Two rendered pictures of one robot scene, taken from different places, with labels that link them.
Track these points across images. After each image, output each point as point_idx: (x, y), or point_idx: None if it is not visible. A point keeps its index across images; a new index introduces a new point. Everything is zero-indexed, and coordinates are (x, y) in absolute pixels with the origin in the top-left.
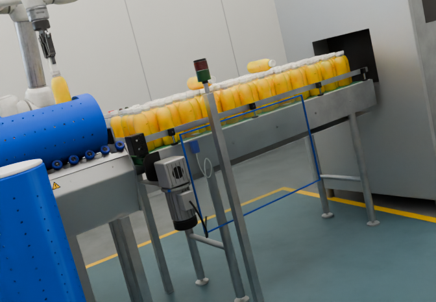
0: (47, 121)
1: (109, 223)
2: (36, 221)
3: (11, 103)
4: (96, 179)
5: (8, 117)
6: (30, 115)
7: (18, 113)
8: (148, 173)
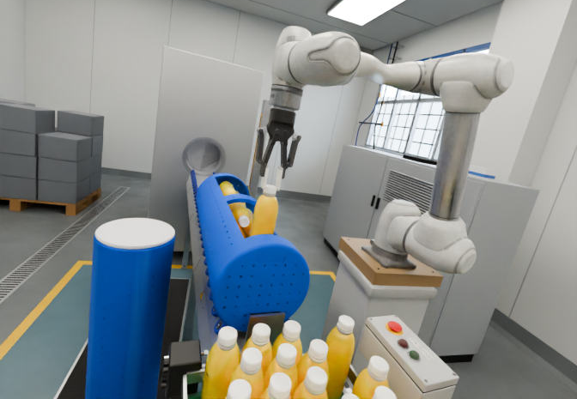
0: (213, 232)
1: None
2: (91, 279)
3: (391, 212)
4: (201, 337)
5: (225, 204)
6: (221, 215)
7: (390, 227)
8: None
